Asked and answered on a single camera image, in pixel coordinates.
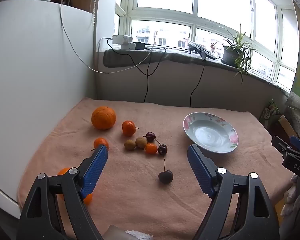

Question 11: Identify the pink blanket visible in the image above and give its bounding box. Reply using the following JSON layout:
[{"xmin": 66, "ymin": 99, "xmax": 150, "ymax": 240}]
[{"xmin": 16, "ymin": 97, "xmax": 294, "ymax": 240}]

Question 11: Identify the cardboard box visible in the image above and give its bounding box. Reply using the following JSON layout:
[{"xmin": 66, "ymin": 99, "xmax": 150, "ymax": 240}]
[{"xmin": 277, "ymin": 115, "xmax": 299, "ymax": 138}]

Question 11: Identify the white panel board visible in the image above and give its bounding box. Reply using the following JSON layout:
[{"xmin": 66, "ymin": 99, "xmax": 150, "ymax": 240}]
[{"xmin": 0, "ymin": 0, "xmax": 95, "ymax": 205}]

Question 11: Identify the white fuzzy cloth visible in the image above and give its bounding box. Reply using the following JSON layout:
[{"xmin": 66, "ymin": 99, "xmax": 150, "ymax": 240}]
[{"xmin": 125, "ymin": 230, "xmax": 153, "ymax": 240}]

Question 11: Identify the grey windowsill cloth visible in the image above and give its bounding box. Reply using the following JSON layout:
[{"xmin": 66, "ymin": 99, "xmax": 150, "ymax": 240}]
[{"xmin": 102, "ymin": 48, "xmax": 290, "ymax": 95}]

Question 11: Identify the black cable with inline box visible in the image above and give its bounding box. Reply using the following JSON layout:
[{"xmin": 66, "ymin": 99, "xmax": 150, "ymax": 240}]
[{"xmin": 190, "ymin": 50, "xmax": 207, "ymax": 108}]

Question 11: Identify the dark tablet on stand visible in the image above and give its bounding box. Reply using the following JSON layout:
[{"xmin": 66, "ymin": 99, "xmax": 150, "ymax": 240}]
[{"xmin": 187, "ymin": 41, "xmax": 217, "ymax": 60}]

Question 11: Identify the mandarin with stem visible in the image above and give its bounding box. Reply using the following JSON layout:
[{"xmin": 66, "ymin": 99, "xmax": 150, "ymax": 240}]
[{"xmin": 122, "ymin": 120, "xmax": 140, "ymax": 137}]

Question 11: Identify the green snack bag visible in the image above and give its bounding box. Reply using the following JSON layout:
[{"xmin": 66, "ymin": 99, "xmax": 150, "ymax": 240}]
[{"xmin": 262, "ymin": 99, "xmax": 280, "ymax": 120}]

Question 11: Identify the translucent grey object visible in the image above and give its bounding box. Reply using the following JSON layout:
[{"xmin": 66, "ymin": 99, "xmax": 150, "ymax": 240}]
[{"xmin": 104, "ymin": 225, "xmax": 130, "ymax": 240}]

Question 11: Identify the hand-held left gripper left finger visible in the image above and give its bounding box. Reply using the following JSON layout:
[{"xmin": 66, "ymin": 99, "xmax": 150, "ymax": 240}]
[{"xmin": 16, "ymin": 144, "xmax": 109, "ymax": 240}]

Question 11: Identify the large white power adapter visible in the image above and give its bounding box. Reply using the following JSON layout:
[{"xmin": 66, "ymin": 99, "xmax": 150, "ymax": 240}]
[{"xmin": 112, "ymin": 35, "xmax": 133, "ymax": 45}]

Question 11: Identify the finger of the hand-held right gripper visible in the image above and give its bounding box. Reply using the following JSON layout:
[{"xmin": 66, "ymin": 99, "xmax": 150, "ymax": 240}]
[
  {"xmin": 289, "ymin": 135, "xmax": 300, "ymax": 154},
  {"xmin": 271, "ymin": 135, "xmax": 300, "ymax": 159}
]

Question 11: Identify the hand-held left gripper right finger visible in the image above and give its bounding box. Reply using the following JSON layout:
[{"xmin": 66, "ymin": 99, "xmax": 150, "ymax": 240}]
[{"xmin": 187, "ymin": 144, "xmax": 280, "ymax": 240}]

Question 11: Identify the small white power adapter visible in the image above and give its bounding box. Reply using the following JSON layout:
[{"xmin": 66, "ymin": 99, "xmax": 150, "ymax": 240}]
[{"xmin": 120, "ymin": 42, "xmax": 136, "ymax": 51}]

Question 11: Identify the white bead cord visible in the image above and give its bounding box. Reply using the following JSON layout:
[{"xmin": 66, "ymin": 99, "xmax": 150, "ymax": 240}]
[{"xmin": 91, "ymin": 0, "xmax": 100, "ymax": 27}]

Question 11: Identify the looped black cable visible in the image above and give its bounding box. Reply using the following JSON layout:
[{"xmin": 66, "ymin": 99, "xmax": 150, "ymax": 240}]
[{"xmin": 107, "ymin": 38, "xmax": 167, "ymax": 103}]

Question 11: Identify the floral white plate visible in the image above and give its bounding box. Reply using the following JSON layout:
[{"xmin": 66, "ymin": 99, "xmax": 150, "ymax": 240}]
[{"xmin": 182, "ymin": 112, "xmax": 238, "ymax": 153}]

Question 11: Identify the long white cable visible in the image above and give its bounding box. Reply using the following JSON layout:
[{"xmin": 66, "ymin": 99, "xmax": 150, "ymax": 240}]
[{"xmin": 60, "ymin": 0, "xmax": 157, "ymax": 74}]

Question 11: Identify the potted spider plant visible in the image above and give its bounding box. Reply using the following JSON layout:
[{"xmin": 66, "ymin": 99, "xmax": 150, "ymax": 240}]
[{"xmin": 209, "ymin": 22, "xmax": 259, "ymax": 84}]

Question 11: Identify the small brown kiwi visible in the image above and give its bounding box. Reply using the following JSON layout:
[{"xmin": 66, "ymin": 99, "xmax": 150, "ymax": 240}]
[
  {"xmin": 135, "ymin": 137, "xmax": 148, "ymax": 149},
  {"xmin": 124, "ymin": 139, "xmax": 136, "ymax": 151}
]

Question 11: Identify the cream plush cloth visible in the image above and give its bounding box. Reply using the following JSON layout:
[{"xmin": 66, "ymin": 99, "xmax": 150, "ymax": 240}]
[{"xmin": 280, "ymin": 174, "xmax": 300, "ymax": 217}]

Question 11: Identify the large orange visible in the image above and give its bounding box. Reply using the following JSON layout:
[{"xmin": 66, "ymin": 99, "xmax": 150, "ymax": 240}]
[{"xmin": 91, "ymin": 106, "xmax": 116, "ymax": 130}]

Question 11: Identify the small mandarin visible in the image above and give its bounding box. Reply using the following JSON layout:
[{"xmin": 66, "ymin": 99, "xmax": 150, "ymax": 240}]
[{"xmin": 94, "ymin": 137, "xmax": 110, "ymax": 151}]

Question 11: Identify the kumquat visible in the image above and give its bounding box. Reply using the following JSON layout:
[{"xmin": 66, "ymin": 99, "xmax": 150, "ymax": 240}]
[{"xmin": 145, "ymin": 143, "xmax": 158, "ymax": 155}]

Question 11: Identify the medium smooth orange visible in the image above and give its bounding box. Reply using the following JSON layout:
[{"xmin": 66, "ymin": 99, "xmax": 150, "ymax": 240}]
[{"xmin": 57, "ymin": 167, "xmax": 93, "ymax": 205}]

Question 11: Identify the white window frame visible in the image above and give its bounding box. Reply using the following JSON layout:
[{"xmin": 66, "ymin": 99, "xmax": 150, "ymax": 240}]
[{"xmin": 114, "ymin": 0, "xmax": 300, "ymax": 90}]

